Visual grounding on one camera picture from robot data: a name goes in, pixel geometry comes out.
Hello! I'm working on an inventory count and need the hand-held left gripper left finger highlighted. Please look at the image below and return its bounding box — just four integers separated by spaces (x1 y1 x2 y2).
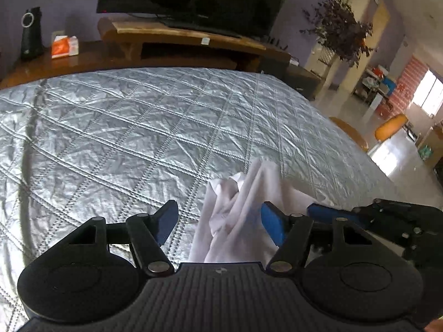
67 199 179 278

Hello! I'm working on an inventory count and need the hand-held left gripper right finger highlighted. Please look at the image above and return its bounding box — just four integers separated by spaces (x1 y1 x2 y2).
261 201 375 277

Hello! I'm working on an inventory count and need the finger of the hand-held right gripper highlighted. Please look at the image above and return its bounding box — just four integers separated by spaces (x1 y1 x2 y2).
306 203 364 230

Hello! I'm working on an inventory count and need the white garment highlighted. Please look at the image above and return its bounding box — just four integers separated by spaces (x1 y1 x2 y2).
188 157 333 263

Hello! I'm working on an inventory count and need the silver quilted table cover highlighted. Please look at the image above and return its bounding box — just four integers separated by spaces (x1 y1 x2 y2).
0 67 398 332

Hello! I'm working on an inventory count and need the orange round chair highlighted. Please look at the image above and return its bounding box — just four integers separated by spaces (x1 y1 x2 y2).
329 113 409 153

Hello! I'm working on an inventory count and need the red cardboard box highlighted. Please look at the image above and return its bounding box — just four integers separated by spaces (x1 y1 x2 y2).
375 100 393 119

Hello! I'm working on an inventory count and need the metal storage rack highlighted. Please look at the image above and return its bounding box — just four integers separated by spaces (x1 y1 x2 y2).
354 64 398 107

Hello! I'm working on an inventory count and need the stack of red white boxes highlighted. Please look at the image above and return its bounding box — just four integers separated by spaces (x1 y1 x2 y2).
395 56 429 108

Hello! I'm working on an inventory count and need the black router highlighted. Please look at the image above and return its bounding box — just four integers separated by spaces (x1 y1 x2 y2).
263 36 290 51

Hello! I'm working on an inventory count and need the light wooden television riser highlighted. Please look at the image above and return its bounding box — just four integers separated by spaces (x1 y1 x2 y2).
98 17 292 68

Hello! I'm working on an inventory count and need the dark wooden television cabinet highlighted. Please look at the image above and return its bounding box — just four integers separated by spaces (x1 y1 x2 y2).
0 40 323 102

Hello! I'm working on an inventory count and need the purple dried plant woven vase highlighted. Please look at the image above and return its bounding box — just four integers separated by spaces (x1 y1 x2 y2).
299 0 378 75

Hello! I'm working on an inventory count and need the orange tissue box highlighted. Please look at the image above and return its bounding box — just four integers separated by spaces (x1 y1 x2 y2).
51 35 80 59

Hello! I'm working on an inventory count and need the black cone speaker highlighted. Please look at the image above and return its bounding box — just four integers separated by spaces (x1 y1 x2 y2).
20 6 45 60

